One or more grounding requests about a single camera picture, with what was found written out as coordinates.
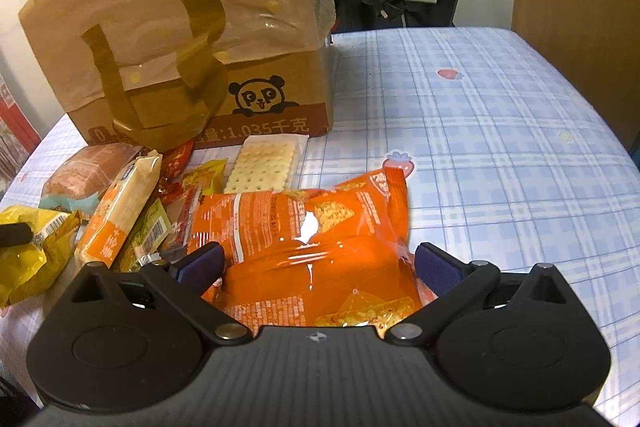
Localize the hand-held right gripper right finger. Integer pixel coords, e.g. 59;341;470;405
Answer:
382;243;582;349

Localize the blue checked tablecloth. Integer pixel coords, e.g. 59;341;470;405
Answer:
0;27;632;408

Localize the taped cardboard box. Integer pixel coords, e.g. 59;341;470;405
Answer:
19;0;337;152

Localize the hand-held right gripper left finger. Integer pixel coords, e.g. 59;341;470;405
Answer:
65;242;253;349

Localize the green and yellow snack packet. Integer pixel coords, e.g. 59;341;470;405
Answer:
111;199;174;274

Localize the orange chip bag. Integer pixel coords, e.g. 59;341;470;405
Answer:
187;167;434;341

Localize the red printed object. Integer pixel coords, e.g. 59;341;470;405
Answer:
0;77;42;188

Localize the small red snack packet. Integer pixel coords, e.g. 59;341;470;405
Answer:
159;140;196;182

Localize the red sausage packet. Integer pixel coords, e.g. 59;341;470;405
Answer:
160;184;202;254

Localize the orange and white biscuit packet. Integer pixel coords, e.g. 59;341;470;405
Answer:
75;150;164;269

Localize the brown bread loaf packet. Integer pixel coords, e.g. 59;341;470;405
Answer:
40;143;144;214

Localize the clear cracker packet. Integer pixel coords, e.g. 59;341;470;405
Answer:
222;134;310;196

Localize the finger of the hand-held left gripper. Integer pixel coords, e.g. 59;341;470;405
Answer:
0;223;34;249

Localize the small yellow snack packet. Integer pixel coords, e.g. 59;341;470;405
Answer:
181;159;229;196

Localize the large yellow snack packet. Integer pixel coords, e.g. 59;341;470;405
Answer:
0;205;82;309

